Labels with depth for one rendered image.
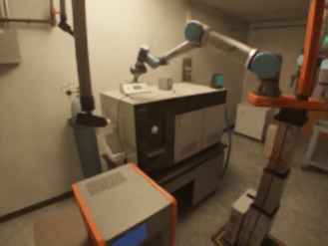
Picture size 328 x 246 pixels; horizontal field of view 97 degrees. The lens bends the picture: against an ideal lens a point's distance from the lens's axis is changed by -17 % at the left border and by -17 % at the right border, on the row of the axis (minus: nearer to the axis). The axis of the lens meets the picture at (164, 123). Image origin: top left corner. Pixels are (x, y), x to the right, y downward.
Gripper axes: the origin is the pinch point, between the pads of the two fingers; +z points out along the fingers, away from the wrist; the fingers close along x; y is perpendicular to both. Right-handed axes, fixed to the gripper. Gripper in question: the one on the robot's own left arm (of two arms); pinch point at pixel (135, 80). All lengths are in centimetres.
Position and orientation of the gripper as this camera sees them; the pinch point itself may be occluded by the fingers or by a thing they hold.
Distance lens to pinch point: 147.2
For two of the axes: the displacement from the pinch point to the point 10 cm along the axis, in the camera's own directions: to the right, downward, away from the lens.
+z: -3.3, 5.9, 7.3
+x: -8.3, 1.9, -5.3
